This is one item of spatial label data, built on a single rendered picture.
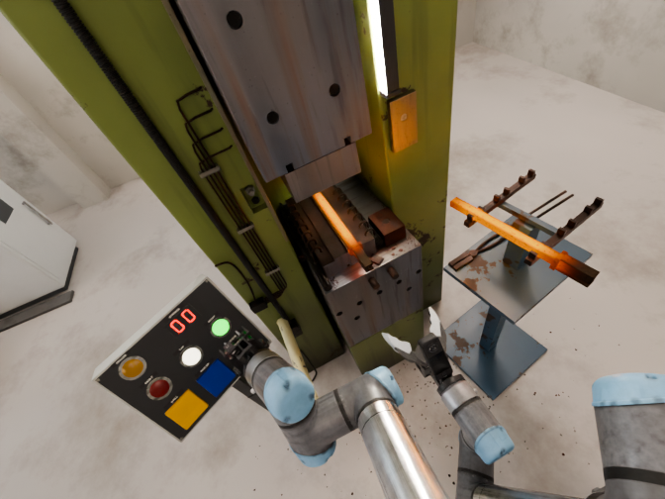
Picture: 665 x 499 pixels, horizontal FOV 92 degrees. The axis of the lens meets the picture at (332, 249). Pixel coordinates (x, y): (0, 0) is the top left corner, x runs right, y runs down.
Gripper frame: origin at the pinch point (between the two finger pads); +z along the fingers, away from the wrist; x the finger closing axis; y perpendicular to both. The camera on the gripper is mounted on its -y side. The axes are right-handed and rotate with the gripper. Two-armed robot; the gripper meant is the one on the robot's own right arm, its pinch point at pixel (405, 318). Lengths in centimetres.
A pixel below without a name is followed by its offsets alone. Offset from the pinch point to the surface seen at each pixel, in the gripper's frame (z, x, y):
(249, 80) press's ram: 31, -11, -59
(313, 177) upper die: 30.7, -5.8, -32.3
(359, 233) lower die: 35.8, 4.6, 0.7
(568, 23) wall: 202, 302, 57
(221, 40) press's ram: 31, -13, -67
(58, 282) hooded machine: 219, -209, 87
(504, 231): 7.0, 38.3, -3.7
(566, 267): -10.4, 42.2, -2.3
